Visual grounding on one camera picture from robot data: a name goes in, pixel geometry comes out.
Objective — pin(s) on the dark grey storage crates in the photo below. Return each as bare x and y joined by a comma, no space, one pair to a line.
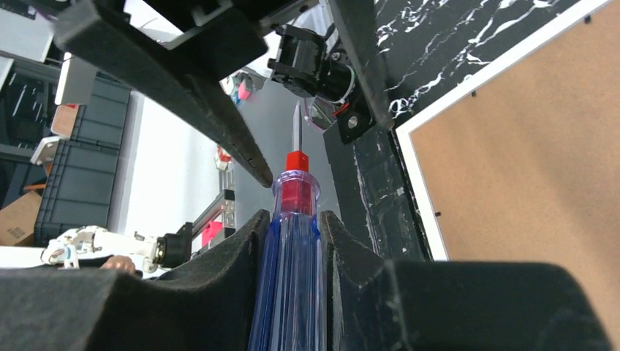
68,155

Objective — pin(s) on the blue red screwdriver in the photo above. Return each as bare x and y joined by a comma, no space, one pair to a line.
290,310

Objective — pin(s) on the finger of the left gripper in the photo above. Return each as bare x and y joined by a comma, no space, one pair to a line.
104,39
356,24

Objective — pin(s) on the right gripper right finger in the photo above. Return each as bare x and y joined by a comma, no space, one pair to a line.
377,304

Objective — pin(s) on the brown cardboard box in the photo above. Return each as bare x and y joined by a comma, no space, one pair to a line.
18,220

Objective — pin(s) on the white picture frame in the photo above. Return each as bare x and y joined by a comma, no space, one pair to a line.
514,152

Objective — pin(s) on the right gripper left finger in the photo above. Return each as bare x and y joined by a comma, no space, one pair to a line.
204,304

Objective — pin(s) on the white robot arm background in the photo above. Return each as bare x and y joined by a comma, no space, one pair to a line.
87,243

